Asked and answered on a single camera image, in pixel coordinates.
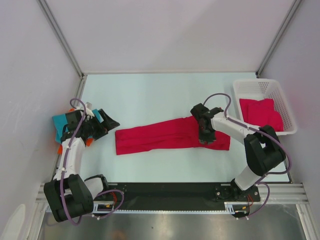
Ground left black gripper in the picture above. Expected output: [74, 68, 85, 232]
[81, 109, 119, 141]

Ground red t shirt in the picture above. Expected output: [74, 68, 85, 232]
[115, 116, 231, 155]
[239, 98, 284, 132]

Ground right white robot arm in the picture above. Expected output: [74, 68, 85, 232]
[190, 103, 288, 201]

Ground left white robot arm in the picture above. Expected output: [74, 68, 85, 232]
[43, 109, 120, 223]

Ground orange folded t shirt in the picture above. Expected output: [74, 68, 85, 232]
[57, 107, 95, 155]

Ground teal folded t shirt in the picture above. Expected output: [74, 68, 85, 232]
[52, 109, 102, 144]

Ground red t shirt in basket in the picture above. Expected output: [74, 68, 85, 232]
[239, 98, 284, 132]

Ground white plastic basket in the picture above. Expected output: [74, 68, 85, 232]
[233, 78, 298, 136]

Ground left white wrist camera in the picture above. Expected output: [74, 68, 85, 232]
[77, 102, 95, 118]

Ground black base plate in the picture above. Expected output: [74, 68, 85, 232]
[108, 182, 261, 212]

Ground white slotted cable duct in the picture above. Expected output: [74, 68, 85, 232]
[45, 201, 251, 215]

